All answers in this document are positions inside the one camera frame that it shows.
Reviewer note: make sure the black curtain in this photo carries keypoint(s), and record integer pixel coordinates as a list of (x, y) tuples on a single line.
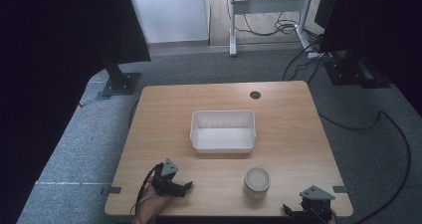
[(59, 51), (381, 25)]

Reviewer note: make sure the grey tape mark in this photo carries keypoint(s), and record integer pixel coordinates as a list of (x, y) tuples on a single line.
[(340, 189), (113, 190)]

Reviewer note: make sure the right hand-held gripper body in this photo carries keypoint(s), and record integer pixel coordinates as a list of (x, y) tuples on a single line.
[(316, 202)]

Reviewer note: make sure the white round lidded jar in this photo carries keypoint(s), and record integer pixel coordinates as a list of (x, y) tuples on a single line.
[(257, 180)]

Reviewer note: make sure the person's left hand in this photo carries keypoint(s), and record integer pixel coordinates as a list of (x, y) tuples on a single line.
[(149, 205)]

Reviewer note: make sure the white plastic bin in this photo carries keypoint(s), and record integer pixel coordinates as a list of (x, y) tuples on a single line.
[(223, 137)]

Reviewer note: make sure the person's right hand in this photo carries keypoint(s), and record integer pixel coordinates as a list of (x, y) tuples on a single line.
[(332, 220)]

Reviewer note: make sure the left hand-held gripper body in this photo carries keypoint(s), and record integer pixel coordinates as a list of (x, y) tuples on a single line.
[(165, 179)]

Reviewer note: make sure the white power strip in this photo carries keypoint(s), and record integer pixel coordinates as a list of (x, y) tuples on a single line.
[(316, 55)]

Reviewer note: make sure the dark round table grommet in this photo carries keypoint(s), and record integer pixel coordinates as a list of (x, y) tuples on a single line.
[(255, 95)]

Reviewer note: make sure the white desk frame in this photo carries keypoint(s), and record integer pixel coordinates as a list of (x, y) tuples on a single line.
[(268, 5)]

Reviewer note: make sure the black metal stand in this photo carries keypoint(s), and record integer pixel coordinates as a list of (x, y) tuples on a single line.
[(121, 81), (351, 72)]

